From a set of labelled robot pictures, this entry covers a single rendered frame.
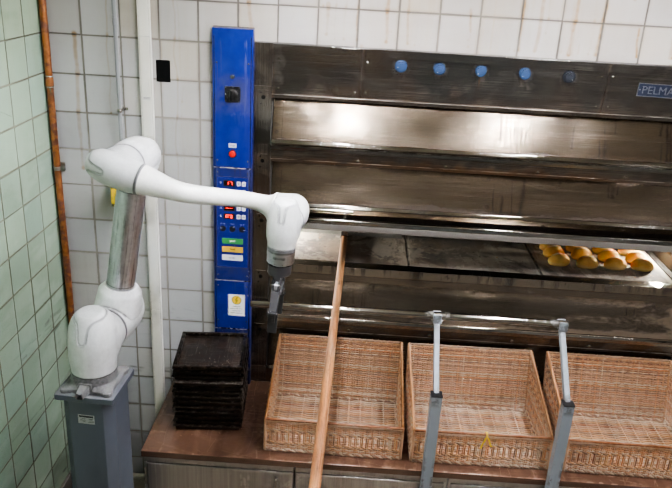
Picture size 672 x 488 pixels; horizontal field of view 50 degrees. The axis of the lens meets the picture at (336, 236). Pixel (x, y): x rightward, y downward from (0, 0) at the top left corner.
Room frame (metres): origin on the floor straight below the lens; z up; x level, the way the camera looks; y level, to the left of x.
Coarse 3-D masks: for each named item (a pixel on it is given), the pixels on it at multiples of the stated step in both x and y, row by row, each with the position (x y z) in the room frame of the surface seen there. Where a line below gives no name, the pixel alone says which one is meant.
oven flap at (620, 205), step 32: (288, 192) 2.84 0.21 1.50; (320, 192) 2.84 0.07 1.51; (352, 192) 2.85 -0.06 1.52; (384, 192) 2.84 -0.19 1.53; (416, 192) 2.84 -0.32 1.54; (448, 192) 2.84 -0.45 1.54; (480, 192) 2.84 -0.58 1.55; (512, 192) 2.84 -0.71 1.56; (544, 192) 2.84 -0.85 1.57; (576, 192) 2.84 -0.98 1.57; (608, 192) 2.84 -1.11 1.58; (640, 192) 2.84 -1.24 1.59; (576, 224) 2.78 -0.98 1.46; (608, 224) 2.78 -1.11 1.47; (640, 224) 2.78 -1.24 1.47
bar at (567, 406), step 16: (256, 304) 2.48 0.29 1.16; (288, 304) 2.48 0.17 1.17; (304, 304) 2.48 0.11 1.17; (320, 304) 2.49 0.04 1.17; (432, 320) 2.46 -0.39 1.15; (464, 320) 2.46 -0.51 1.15; (480, 320) 2.46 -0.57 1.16; (496, 320) 2.46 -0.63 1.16; (512, 320) 2.46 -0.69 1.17; (528, 320) 2.46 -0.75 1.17; (544, 320) 2.46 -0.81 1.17; (560, 320) 2.47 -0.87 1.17; (560, 336) 2.44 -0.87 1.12; (560, 352) 2.40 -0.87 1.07; (432, 400) 2.24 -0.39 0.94; (432, 416) 2.24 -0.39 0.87; (560, 416) 2.24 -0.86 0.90; (432, 432) 2.24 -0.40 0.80; (560, 432) 2.23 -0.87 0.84; (432, 448) 2.24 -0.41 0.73; (560, 448) 2.23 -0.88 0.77; (432, 464) 2.24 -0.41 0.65; (560, 464) 2.23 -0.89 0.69
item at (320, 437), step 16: (336, 272) 2.75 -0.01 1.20; (336, 288) 2.57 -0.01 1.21; (336, 304) 2.43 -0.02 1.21; (336, 320) 2.31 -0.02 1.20; (336, 336) 2.21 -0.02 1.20; (320, 400) 1.82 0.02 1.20; (320, 416) 1.73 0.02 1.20; (320, 432) 1.66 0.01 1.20; (320, 448) 1.59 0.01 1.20; (320, 464) 1.53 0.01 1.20; (320, 480) 1.47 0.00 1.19
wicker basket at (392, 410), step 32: (288, 352) 2.80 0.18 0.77; (320, 352) 2.80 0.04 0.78; (352, 352) 2.80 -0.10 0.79; (384, 352) 2.80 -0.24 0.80; (288, 384) 2.76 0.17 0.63; (320, 384) 2.76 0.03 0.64; (352, 384) 2.76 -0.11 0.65; (384, 384) 2.76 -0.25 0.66; (288, 416) 2.58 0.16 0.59; (352, 416) 2.61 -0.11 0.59; (384, 416) 2.62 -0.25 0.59; (288, 448) 2.36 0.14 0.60; (352, 448) 2.35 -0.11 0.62; (384, 448) 2.35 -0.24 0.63
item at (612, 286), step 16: (304, 272) 2.85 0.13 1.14; (320, 272) 2.85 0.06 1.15; (352, 272) 2.85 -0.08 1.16; (368, 272) 2.85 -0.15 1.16; (384, 272) 2.84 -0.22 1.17; (400, 272) 2.84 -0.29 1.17; (416, 272) 2.84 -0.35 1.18; (432, 272) 2.84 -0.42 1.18; (448, 272) 2.85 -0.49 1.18; (464, 272) 2.86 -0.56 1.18; (480, 272) 2.87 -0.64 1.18; (496, 272) 2.88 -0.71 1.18; (544, 288) 2.83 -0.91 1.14; (560, 288) 2.83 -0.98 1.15; (576, 288) 2.83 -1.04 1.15; (592, 288) 2.82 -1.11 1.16; (608, 288) 2.82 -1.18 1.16; (624, 288) 2.82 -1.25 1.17; (640, 288) 2.82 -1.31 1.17; (656, 288) 2.82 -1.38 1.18
